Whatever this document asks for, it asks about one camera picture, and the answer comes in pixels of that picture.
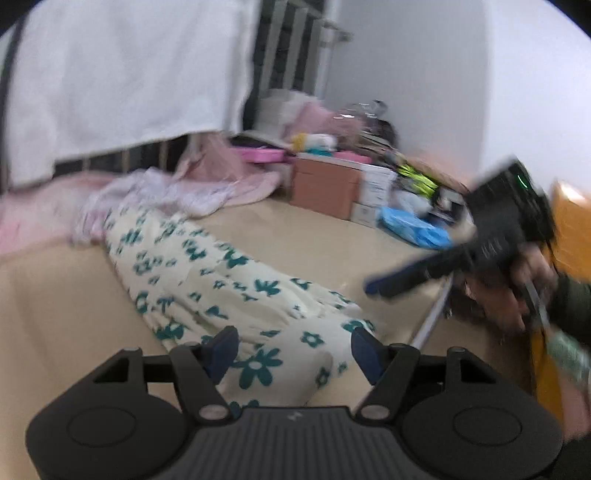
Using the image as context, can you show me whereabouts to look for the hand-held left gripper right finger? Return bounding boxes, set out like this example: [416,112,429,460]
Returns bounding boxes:
[351,329,497,421]

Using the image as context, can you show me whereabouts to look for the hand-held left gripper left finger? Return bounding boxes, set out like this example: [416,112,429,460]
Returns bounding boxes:
[92,326,240,423]

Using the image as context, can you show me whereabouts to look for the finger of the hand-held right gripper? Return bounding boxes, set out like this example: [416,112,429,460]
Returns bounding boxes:
[364,247,481,302]

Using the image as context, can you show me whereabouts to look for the cream floral pants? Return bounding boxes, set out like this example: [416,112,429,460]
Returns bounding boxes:
[99,203,377,416]

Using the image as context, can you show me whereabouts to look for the person's right hand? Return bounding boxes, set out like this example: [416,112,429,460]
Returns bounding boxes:
[455,249,560,334]

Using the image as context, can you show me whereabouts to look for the blue plastic bag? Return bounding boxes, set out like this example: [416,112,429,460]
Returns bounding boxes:
[376,205,453,250]

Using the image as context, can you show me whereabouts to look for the orange cloth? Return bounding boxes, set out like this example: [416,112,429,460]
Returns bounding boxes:
[529,180,591,416]

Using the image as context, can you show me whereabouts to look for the white cardboard box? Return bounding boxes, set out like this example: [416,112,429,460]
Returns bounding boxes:
[350,162,399,229]

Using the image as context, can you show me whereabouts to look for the neon yellow striped item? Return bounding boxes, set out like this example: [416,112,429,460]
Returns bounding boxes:
[397,164,439,197]

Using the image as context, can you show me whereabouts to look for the brown cardboard box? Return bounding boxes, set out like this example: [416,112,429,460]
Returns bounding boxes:
[288,154,370,220]

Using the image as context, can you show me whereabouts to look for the clear plastic bag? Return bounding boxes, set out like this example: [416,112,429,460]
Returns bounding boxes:
[332,99,391,139]

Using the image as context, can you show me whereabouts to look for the yellow plush toy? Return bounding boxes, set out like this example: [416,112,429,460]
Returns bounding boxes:
[291,133,338,155]

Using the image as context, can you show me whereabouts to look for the pink printed blanket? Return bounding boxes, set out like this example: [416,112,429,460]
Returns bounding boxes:
[0,131,282,257]

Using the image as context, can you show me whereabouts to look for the pink flat case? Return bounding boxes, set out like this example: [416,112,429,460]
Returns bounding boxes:
[233,145,289,164]

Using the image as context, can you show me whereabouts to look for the white hanging sheet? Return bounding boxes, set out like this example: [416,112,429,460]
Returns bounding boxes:
[0,0,264,190]

